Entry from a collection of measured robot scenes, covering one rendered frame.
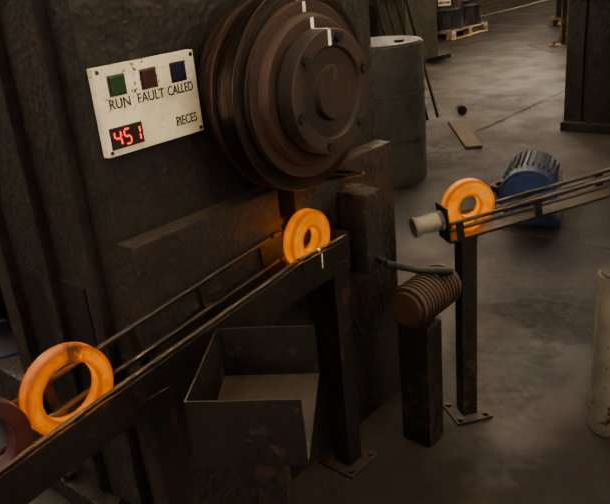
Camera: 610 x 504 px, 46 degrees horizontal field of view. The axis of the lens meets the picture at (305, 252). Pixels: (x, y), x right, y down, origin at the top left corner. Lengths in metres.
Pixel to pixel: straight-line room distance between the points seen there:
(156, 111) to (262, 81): 0.24
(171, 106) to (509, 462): 1.38
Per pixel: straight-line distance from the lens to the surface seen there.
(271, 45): 1.61
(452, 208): 2.09
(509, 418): 2.43
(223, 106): 1.60
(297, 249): 1.81
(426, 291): 2.04
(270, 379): 1.51
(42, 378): 1.43
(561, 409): 2.50
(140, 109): 1.58
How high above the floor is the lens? 1.40
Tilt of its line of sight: 22 degrees down
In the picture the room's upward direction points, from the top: 6 degrees counter-clockwise
